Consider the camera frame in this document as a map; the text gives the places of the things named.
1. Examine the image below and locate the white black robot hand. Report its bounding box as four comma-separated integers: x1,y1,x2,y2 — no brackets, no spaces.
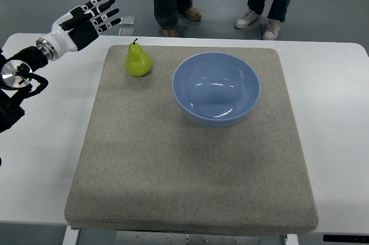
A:
36,0,122,61

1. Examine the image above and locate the green pear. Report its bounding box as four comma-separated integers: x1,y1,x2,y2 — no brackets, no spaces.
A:
124,38,152,77

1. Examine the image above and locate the blue bowl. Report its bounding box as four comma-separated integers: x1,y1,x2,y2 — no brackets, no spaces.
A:
172,52,261,128

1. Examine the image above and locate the lower metal floor plate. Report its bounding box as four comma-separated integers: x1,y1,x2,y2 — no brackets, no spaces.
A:
119,28,134,36

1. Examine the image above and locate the metal floor plate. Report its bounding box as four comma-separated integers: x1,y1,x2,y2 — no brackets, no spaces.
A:
119,16,135,26
119,28,134,36

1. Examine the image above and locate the upper metal floor plate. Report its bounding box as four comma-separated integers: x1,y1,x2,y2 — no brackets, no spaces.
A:
119,16,135,26

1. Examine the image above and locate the beige fabric mat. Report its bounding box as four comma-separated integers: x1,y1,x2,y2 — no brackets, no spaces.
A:
64,46,318,236

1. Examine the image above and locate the metal table frame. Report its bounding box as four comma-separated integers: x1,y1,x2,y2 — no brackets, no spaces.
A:
62,226,300,244

